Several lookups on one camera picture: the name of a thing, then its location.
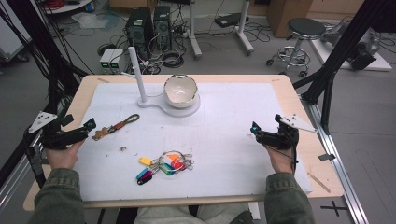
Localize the grey machine on white platform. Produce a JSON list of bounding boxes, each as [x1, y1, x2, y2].
[[310, 17, 394, 73]]

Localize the aluminium rail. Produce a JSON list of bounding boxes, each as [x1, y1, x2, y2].
[[299, 92, 370, 224], [0, 130, 48, 216]]

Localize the black clip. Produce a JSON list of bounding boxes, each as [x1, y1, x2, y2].
[[318, 152, 337, 162]]

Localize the coiled black cable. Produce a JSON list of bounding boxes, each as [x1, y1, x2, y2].
[[161, 49, 185, 69]]

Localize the black metal frame post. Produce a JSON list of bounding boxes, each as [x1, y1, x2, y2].
[[292, 0, 396, 135], [0, 0, 90, 189]]

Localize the brown cardboard box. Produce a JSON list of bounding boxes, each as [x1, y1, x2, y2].
[[265, 0, 314, 39]]

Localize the black round stool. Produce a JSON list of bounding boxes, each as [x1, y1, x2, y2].
[[265, 17, 327, 78]]

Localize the bunch of coloured key tags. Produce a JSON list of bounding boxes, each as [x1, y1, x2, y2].
[[135, 150, 195, 187]]

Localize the white table mat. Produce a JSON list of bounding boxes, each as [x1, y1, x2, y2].
[[74, 81, 314, 203]]

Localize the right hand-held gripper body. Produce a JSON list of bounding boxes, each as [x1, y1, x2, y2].
[[255, 113, 318, 150]]

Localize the bundle of black cables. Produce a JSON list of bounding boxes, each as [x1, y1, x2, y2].
[[0, 0, 94, 104]]

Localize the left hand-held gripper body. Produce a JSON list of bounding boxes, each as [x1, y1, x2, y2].
[[27, 111, 90, 150]]

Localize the thin wooden stick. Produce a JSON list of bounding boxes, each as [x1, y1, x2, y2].
[[306, 171, 332, 194]]

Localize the clear plastic sheet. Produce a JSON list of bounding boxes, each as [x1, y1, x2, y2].
[[70, 11, 121, 33]]

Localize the black computer tower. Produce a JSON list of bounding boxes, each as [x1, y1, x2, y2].
[[152, 5, 173, 50], [125, 7, 155, 52]]

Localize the flat black device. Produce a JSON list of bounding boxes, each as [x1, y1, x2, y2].
[[214, 12, 250, 29]]

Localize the gingerbread figure keychain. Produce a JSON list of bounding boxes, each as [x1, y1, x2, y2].
[[92, 113, 141, 142]]

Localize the person's right hand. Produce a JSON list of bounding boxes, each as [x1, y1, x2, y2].
[[263, 145, 295, 175]]

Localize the person's left hand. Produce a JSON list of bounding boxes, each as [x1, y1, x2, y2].
[[45, 138, 86, 171]]

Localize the person's legs in light trousers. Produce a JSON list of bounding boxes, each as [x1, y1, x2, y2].
[[134, 201, 260, 224]]

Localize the white power supply unit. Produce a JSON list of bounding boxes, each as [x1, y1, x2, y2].
[[109, 49, 126, 75], [99, 49, 115, 75]]

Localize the round white table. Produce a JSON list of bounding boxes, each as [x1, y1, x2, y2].
[[39, 0, 95, 15]]

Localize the white desk leg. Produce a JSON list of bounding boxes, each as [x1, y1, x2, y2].
[[187, 0, 204, 61], [235, 0, 255, 56]]

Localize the white ceramic bowl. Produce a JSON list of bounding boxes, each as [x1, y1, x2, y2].
[[163, 74, 199, 109]]

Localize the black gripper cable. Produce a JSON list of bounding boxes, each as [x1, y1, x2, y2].
[[266, 136, 299, 175]]

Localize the white stand with pole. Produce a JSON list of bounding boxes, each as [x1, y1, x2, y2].
[[120, 46, 202, 119]]

